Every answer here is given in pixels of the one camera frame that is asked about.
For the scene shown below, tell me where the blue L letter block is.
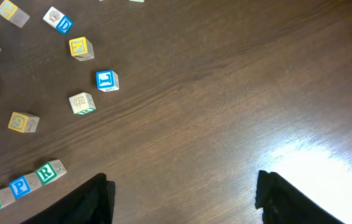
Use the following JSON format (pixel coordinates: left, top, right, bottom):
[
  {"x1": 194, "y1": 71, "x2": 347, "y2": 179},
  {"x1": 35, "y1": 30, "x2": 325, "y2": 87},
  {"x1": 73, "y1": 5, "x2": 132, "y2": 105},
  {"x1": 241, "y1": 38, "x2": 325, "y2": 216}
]
[{"x1": 96, "y1": 70, "x2": 119, "y2": 92}]

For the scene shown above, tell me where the blue P letter block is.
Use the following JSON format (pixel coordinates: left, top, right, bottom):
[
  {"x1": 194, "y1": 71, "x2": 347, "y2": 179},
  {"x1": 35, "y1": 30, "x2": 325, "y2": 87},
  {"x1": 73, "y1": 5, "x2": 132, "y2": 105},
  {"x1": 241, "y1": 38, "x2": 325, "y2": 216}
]
[{"x1": 9, "y1": 172, "x2": 42, "y2": 199}]

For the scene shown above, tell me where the green R letter block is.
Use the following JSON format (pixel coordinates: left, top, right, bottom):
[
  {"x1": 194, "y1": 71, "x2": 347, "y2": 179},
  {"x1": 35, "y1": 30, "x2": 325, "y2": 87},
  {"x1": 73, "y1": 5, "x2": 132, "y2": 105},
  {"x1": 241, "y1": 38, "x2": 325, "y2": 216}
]
[{"x1": 35, "y1": 159, "x2": 67, "y2": 185}]

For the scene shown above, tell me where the wooden block green R side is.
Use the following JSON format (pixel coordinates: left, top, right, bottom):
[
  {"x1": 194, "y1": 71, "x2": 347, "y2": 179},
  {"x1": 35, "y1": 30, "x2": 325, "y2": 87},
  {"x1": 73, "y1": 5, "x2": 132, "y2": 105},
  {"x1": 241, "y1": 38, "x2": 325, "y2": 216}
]
[{"x1": 69, "y1": 92, "x2": 96, "y2": 115}]

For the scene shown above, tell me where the yellow K letter block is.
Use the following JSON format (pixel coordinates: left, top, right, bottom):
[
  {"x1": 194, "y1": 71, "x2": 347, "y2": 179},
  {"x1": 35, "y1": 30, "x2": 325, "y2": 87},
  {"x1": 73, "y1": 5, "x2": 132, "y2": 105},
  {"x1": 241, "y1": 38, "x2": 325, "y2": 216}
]
[{"x1": 68, "y1": 37, "x2": 95, "y2": 62}]

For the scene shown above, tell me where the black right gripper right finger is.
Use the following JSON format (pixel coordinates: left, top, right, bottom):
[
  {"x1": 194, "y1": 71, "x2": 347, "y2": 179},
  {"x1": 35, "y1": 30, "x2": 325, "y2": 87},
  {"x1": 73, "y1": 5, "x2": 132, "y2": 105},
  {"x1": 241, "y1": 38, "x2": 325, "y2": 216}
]
[{"x1": 254, "y1": 170, "x2": 343, "y2": 224}]

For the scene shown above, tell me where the blue D letter block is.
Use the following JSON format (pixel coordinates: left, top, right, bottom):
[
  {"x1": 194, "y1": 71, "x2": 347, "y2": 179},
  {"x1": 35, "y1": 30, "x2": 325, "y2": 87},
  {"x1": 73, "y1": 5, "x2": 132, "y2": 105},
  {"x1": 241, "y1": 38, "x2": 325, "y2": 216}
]
[{"x1": 42, "y1": 6, "x2": 73, "y2": 35}]

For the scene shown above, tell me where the yellow umbrella picture block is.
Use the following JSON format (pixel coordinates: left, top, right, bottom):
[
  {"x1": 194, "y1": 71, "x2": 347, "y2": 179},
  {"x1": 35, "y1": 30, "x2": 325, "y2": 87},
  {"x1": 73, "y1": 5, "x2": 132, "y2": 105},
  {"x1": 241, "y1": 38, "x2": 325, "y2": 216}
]
[{"x1": 8, "y1": 112, "x2": 40, "y2": 133}]

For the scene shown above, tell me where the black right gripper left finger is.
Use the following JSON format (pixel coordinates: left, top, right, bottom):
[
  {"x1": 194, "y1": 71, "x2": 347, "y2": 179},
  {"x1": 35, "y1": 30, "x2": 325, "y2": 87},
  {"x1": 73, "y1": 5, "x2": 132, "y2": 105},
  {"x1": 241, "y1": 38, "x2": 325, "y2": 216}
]
[{"x1": 23, "y1": 173, "x2": 116, "y2": 224}]

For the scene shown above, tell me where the yellow top far block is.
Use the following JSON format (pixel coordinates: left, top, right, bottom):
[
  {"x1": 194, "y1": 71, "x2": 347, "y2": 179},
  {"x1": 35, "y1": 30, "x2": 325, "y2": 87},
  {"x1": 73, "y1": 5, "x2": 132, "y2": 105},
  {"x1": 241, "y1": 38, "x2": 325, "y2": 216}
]
[{"x1": 0, "y1": 0, "x2": 30, "y2": 28}]

